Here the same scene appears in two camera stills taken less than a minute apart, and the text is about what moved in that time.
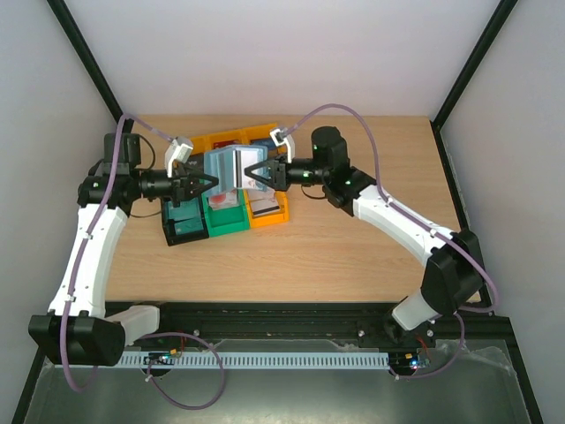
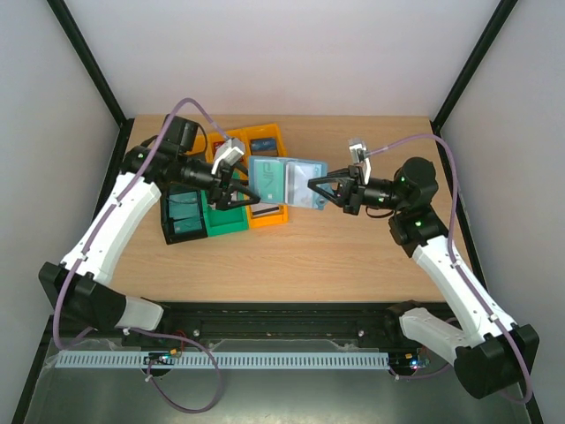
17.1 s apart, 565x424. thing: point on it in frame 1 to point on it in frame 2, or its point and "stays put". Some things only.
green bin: [222, 221] stays put
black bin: [172, 238] stays put
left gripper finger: [196, 188] to [229, 204]
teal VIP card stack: [187, 209] stays put
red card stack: [222, 144] stays put
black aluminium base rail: [334, 321] stays put
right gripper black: [278, 173] to [351, 192]
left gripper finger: [193, 173] to [244, 169]
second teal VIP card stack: [188, 226] stays put
